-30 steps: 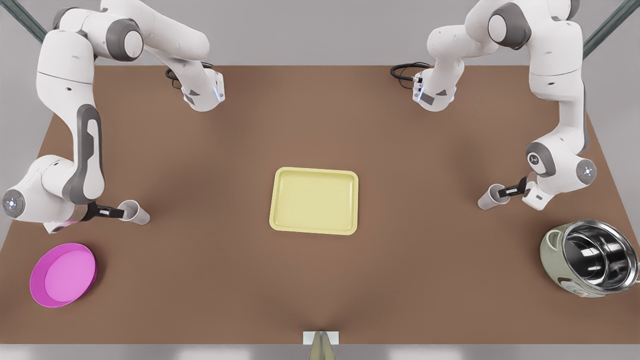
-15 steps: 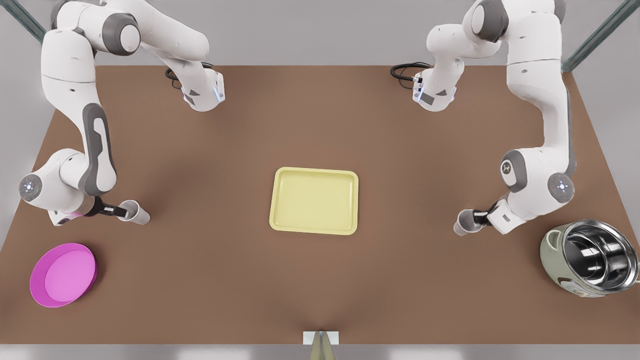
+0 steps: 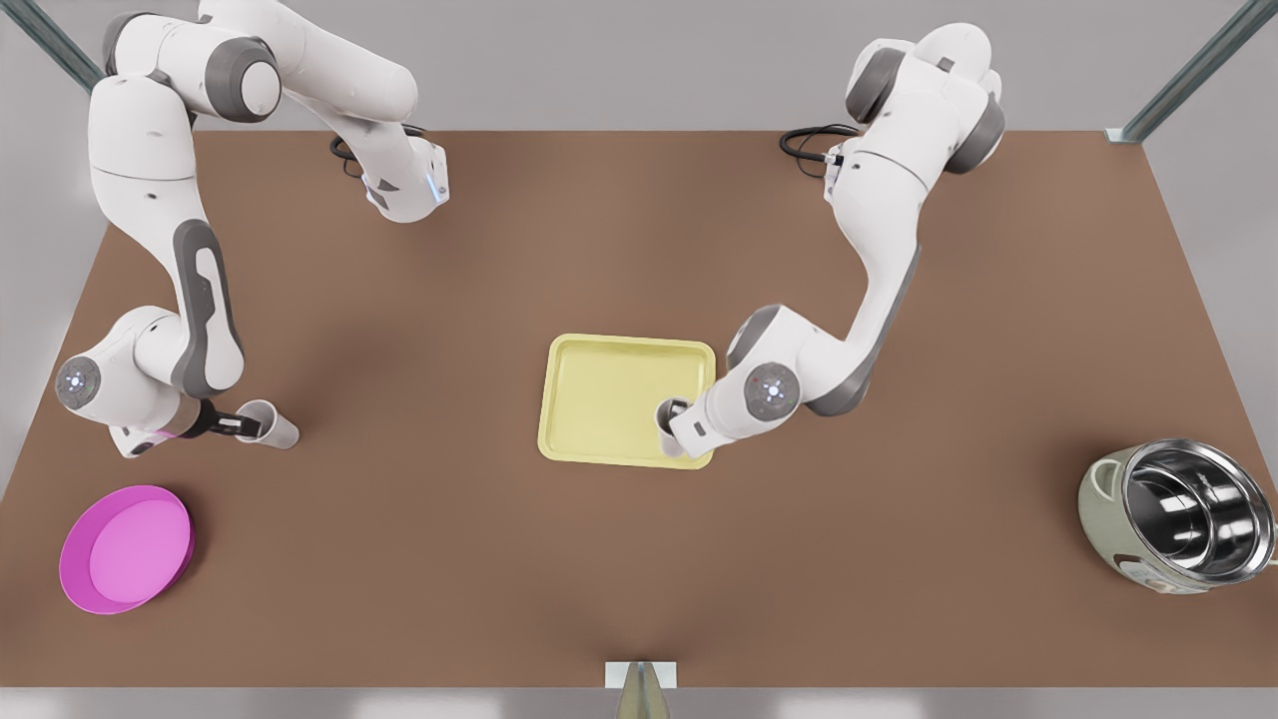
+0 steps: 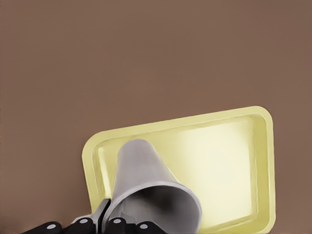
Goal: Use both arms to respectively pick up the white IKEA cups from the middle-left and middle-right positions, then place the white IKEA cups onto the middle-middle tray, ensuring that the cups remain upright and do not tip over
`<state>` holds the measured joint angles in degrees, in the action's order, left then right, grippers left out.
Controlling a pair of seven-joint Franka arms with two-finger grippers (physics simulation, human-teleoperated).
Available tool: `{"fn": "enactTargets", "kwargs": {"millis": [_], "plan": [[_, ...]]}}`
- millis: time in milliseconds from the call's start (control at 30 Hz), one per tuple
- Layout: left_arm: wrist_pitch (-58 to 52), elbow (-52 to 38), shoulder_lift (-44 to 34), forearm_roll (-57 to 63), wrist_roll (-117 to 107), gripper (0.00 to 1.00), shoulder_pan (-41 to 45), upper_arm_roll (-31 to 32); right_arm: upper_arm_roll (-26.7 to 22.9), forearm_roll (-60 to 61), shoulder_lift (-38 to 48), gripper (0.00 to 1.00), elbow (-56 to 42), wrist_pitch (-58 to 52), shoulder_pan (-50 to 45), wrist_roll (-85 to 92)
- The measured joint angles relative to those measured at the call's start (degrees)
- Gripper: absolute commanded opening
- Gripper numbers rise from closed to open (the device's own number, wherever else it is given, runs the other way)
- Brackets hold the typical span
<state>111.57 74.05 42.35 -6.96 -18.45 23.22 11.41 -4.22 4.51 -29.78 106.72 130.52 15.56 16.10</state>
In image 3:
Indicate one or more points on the white IKEA cup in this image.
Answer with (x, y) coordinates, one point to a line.
(665, 435)
(276, 427)

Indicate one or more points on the yellow rectangular tray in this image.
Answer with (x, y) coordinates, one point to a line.
(609, 399)

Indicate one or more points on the pink round bowl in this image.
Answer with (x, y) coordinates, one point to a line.
(128, 549)

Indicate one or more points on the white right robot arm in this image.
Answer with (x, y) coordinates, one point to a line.
(140, 150)

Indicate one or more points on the green pot with steel inside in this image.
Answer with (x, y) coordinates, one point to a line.
(1178, 519)

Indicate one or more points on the silver frame post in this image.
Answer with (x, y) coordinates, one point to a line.
(1193, 70)
(640, 691)
(55, 45)

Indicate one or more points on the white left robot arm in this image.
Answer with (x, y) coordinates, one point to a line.
(889, 210)

